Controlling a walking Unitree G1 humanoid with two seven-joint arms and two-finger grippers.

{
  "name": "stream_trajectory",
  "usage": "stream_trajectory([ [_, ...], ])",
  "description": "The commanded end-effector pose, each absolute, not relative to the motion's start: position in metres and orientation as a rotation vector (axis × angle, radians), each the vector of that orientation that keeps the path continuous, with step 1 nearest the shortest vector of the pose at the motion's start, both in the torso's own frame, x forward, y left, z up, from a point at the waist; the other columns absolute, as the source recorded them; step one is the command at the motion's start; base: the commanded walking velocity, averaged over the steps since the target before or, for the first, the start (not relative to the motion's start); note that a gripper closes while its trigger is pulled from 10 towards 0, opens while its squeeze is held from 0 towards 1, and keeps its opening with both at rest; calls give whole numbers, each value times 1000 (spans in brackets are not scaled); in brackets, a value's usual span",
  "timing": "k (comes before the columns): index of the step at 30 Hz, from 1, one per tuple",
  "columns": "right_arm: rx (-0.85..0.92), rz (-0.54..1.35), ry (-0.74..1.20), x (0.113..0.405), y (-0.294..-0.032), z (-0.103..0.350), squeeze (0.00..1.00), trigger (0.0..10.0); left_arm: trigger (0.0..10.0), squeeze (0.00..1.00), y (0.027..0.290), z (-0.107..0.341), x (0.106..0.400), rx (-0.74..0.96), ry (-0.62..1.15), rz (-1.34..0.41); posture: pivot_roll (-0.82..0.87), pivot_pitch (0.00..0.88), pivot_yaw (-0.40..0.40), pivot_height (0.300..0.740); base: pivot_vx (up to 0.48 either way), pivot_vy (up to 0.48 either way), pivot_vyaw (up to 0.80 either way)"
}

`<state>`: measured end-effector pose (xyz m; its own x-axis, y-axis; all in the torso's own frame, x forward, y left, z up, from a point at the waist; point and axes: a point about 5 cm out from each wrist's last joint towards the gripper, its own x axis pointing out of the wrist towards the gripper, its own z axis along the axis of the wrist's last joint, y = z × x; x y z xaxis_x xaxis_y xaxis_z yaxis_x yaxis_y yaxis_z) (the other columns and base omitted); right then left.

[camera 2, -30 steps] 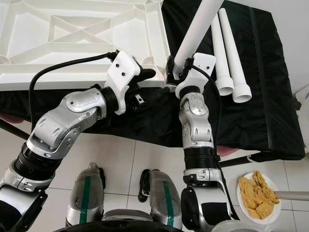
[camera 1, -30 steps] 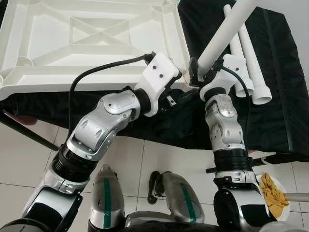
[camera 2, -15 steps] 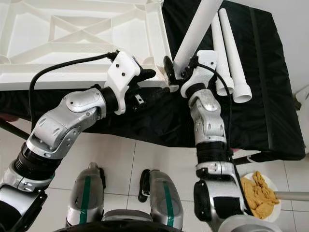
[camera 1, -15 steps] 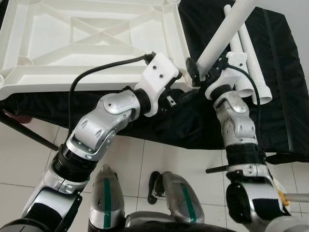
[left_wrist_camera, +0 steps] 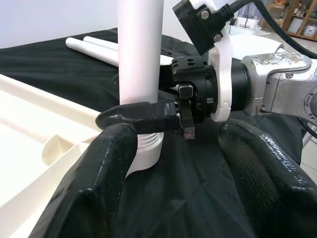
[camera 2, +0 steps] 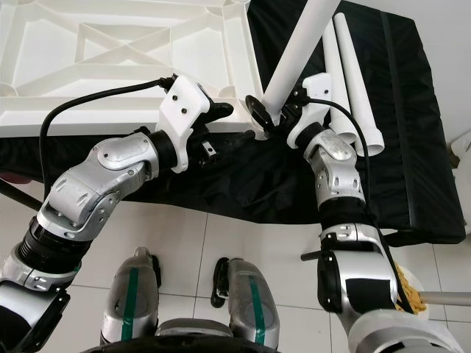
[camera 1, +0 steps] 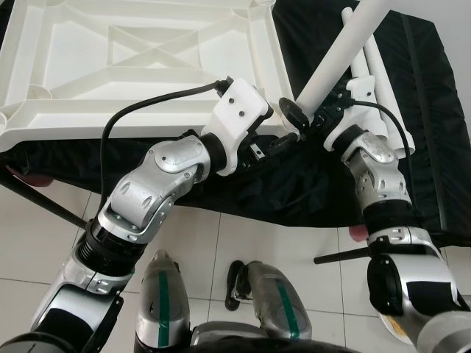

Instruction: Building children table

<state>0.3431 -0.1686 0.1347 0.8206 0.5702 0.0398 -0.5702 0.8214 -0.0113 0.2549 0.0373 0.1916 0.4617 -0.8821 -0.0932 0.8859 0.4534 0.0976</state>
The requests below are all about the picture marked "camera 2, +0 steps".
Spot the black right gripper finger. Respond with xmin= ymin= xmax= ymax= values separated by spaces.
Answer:
xmin=245 ymin=96 xmax=275 ymax=132

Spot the white plastic table top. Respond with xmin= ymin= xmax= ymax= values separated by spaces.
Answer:
xmin=0 ymin=0 xmax=266 ymax=140

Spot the black cloth table cover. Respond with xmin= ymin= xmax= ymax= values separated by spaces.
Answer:
xmin=0 ymin=0 xmax=471 ymax=247

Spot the silver right robot leg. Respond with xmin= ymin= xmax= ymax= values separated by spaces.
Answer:
xmin=210 ymin=257 xmax=280 ymax=350

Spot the silver robot leg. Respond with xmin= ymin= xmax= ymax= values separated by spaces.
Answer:
xmin=99 ymin=246 xmax=163 ymax=346
xmin=210 ymin=257 xmax=280 ymax=350

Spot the silver left robot leg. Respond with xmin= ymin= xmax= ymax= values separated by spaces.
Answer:
xmin=99 ymin=246 xmax=163 ymax=346

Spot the black robot torso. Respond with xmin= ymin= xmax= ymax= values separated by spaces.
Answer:
xmin=81 ymin=324 xmax=347 ymax=353

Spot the yellow crumpled cloth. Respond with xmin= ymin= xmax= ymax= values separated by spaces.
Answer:
xmin=397 ymin=265 xmax=424 ymax=313

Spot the grey metal tube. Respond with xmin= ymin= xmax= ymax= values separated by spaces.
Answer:
xmin=416 ymin=292 xmax=471 ymax=307

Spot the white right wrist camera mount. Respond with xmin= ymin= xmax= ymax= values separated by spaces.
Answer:
xmin=287 ymin=72 xmax=333 ymax=144

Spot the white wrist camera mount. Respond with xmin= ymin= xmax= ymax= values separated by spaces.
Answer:
xmin=287 ymin=72 xmax=333 ymax=144
xmin=158 ymin=74 xmax=216 ymax=174

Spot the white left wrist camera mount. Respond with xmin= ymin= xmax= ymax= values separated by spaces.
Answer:
xmin=158 ymin=74 xmax=216 ymax=174

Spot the black metal frame bar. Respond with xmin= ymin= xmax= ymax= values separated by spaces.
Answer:
xmin=0 ymin=180 xmax=30 ymax=210
xmin=300 ymin=250 xmax=328 ymax=262

